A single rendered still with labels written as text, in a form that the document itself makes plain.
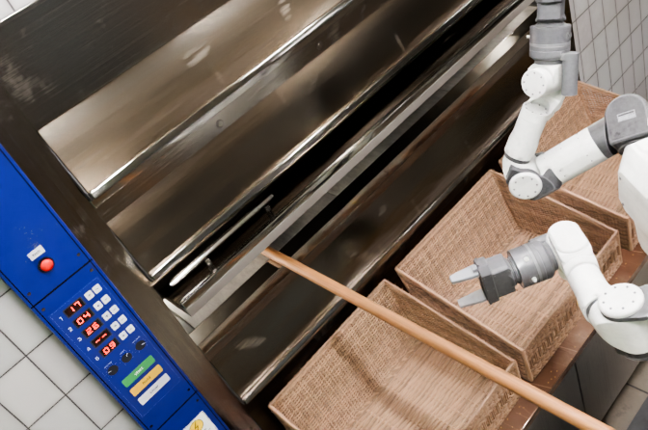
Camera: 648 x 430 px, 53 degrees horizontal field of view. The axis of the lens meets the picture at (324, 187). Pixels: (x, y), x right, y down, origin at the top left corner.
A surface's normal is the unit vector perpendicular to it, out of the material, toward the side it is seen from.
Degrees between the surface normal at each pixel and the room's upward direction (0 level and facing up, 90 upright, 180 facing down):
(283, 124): 70
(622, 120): 34
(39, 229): 90
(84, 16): 90
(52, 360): 90
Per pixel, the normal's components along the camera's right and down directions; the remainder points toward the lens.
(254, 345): 0.50, -0.03
